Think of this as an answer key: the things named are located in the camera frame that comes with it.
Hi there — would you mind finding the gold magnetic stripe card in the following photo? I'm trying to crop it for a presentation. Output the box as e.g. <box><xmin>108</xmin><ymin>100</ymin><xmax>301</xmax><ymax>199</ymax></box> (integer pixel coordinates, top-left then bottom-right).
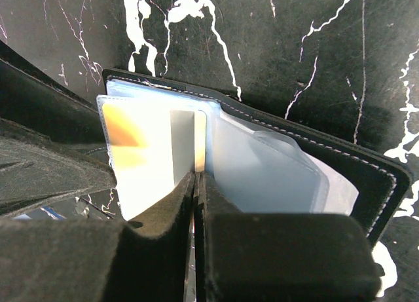
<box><xmin>101</xmin><ymin>99</ymin><xmax>207</xmax><ymax>220</ymax></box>

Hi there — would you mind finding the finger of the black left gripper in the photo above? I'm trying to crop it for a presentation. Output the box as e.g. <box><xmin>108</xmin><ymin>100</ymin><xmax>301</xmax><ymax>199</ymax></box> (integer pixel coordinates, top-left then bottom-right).
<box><xmin>1</xmin><ymin>44</ymin><xmax>117</xmax><ymax>217</ymax></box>

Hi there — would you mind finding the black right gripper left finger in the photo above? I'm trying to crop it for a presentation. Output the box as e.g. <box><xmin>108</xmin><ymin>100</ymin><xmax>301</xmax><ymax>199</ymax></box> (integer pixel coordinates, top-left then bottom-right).
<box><xmin>1</xmin><ymin>173</ymin><xmax>195</xmax><ymax>301</ymax></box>

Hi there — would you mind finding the blue credit card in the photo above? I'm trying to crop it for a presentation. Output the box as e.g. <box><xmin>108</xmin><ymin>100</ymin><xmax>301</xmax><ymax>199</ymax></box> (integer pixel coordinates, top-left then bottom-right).
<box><xmin>96</xmin><ymin>69</ymin><xmax>411</xmax><ymax>243</ymax></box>

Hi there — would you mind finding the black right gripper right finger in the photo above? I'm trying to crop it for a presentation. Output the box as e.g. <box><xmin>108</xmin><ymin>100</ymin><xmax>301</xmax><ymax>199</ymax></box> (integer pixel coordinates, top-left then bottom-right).
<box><xmin>195</xmin><ymin>172</ymin><xmax>381</xmax><ymax>301</ymax></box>

